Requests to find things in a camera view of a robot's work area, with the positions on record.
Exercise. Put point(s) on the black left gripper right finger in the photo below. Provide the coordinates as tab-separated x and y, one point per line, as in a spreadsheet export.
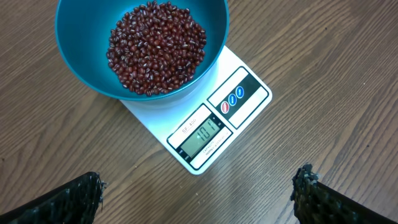
316	203

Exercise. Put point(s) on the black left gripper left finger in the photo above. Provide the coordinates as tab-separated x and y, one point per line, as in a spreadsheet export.
76	201

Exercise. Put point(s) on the white digital kitchen scale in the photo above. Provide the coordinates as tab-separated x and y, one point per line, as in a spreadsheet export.
198	123

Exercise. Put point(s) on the red beans in bowl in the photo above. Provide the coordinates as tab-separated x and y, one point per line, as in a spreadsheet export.
156	48

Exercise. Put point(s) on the blue metal bowl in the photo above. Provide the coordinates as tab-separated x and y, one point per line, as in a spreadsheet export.
83	27

